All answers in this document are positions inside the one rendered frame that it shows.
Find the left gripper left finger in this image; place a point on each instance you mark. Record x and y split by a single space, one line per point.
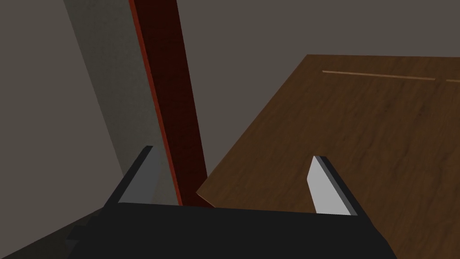
139 180

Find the dark red door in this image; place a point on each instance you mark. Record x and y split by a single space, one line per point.
169 100

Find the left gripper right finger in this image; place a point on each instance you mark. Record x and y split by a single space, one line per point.
329 192

